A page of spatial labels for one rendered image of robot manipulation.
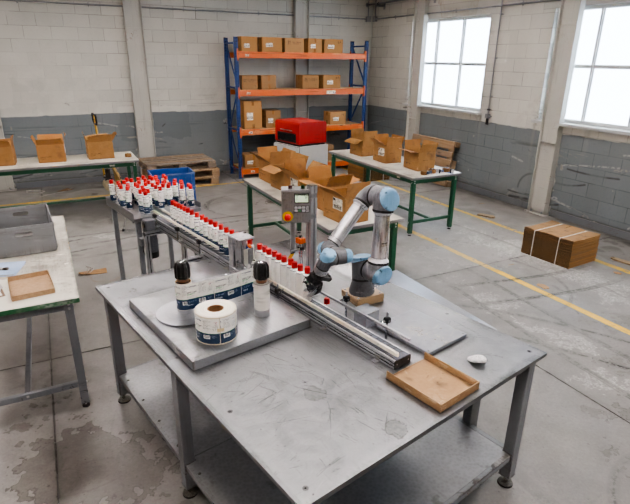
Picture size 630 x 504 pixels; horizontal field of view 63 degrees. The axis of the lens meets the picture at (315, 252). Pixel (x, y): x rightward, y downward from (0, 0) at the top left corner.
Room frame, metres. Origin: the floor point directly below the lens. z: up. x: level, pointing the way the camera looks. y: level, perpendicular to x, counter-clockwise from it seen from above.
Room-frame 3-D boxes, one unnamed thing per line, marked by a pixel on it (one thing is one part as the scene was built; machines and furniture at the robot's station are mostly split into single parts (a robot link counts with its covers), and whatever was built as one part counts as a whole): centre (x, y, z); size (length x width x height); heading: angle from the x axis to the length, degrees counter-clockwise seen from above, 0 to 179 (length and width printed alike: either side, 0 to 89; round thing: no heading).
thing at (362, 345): (2.66, 0.11, 0.85); 1.65 x 0.11 x 0.05; 39
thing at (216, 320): (2.20, 0.48, 0.95); 0.20 x 0.20 x 0.14
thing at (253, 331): (2.48, 0.53, 0.86); 0.80 x 0.67 x 0.05; 39
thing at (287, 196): (2.80, 0.11, 1.38); 0.17 x 0.10 x 0.19; 94
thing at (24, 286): (2.89, 1.77, 0.82); 0.34 x 0.24 x 0.03; 33
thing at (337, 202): (4.52, -0.29, 0.97); 0.51 x 0.39 x 0.37; 123
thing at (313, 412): (2.50, 0.11, 0.82); 2.10 x 1.50 x 0.02; 39
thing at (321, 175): (4.90, -0.13, 0.96); 0.53 x 0.45 x 0.37; 119
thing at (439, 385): (1.88, -0.52, 0.85); 0.30 x 0.26 x 0.04; 39
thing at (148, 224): (4.10, 1.42, 0.71); 0.15 x 0.12 x 0.34; 129
